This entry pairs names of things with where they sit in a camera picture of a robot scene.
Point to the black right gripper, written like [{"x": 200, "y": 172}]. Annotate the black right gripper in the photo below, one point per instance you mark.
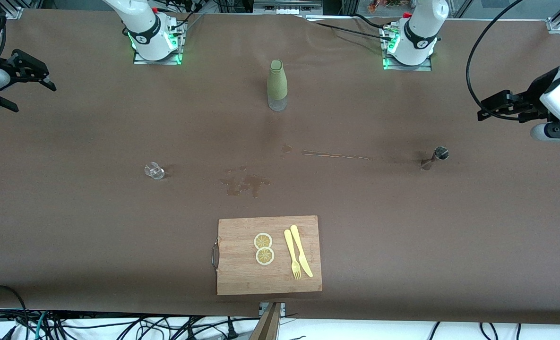
[{"x": 13, "y": 70}]

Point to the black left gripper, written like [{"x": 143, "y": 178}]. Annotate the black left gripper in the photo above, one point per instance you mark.
[{"x": 530, "y": 97}]

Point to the steel double jigger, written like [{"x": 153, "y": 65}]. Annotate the steel double jigger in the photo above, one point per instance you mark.
[{"x": 438, "y": 155}]

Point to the small clear glass beaker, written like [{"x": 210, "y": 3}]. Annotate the small clear glass beaker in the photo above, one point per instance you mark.
[{"x": 154, "y": 171}]

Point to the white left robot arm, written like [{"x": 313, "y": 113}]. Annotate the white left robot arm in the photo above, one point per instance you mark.
[{"x": 419, "y": 33}]

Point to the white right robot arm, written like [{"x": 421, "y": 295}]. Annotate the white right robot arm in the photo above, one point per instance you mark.
[{"x": 142, "y": 28}]

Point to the brown table mat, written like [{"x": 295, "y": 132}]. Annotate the brown table mat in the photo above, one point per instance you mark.
[{"x": 95, "y": 259}]

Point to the green sleeved glass bottle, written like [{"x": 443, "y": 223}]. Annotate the green sleeved glass bottle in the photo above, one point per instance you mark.
[{"x": 277, "y": 82}]

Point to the grey power strip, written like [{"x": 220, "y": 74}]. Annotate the grey power strip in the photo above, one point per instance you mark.
[{"x": 287, "y": 9}]

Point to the yellow plastic knife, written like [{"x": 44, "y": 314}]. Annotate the yellow plastic knife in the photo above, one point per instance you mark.
[{"x": 303, "y": 259}]

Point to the yellow plastic fork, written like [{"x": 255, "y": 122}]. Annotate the yellow plastic fork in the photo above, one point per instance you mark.
[{"x": 291, "y": 248}]

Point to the lemon slice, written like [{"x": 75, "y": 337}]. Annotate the lemon slice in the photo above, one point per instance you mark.
[
  {"x": 264, "y": 256},
  {"x": 262, "y": 241}
]

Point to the wooden cutting board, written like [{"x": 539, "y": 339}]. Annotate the wooden cutting board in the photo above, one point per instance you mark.
[{"x": 242, "y": 274}]

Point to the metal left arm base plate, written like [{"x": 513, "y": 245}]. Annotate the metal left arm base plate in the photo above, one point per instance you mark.
[{"x": 402, "y": 67}]

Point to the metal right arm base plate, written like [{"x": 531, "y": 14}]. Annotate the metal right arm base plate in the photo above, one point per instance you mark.
[{"x": 142, "y": 60}]

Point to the metal bracket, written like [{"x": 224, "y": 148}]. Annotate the metal bracket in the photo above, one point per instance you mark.
[{"x": 282, "y": 307}]

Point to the wooden post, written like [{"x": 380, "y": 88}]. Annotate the wooden post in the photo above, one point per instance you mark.
[{"x": 268, "y": 326}]

